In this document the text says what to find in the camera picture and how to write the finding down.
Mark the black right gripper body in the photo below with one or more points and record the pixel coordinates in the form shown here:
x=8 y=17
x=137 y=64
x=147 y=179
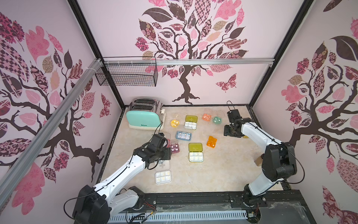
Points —
x=229 y=130

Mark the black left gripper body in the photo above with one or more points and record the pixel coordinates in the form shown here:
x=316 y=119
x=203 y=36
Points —
x=164 y=154

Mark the orange small pillbox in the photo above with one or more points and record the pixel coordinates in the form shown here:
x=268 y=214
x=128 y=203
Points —
x=211 y=142

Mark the green lid white pillbox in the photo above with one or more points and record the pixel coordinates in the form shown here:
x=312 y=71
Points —
x=196 y=152

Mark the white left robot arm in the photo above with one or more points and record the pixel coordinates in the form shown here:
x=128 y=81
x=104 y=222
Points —
x=97 y=204

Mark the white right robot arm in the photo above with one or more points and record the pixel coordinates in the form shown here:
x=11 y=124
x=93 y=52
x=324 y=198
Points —
x=279 y=162

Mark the magenta small pillbox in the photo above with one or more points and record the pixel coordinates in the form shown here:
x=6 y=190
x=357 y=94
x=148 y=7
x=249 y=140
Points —
x=174 y=146

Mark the green round pillbox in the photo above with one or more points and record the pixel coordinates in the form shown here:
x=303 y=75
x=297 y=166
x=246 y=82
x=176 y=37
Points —
x=218 y=117

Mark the clear white pillbox front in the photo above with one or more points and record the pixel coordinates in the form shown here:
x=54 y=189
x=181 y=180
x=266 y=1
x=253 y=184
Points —
x=163 y=174

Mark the blue rectangular pillbox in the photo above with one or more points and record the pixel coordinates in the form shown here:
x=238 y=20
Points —
x=185 y=136

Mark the yellow round pillbox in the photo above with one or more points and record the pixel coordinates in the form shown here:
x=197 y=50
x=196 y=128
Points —
x=175 y=120

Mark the mint green toaster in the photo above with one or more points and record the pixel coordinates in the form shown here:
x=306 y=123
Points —
x=146 y=114

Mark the brown bottle black cap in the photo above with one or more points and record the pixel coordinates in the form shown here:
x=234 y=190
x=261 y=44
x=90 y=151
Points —
x=259 y=161

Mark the olive lid pillbox back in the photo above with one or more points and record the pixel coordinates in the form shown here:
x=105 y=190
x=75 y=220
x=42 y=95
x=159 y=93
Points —
x=191 y=122

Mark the aluminium rail back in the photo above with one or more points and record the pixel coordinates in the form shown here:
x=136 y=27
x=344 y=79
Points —
x=215 y=61

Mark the aluminium rail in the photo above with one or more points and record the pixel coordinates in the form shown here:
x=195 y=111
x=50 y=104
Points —
x=215 y=61
x=26 y=159

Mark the black wire basket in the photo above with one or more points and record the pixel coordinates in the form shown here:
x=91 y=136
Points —
x=128 y=71

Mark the white slotted cable duct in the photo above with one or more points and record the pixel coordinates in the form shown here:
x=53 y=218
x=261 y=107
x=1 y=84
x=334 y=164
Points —
x=166 y=217

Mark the aluminium rail left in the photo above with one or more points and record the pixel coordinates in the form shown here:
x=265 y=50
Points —
x=26 y=159

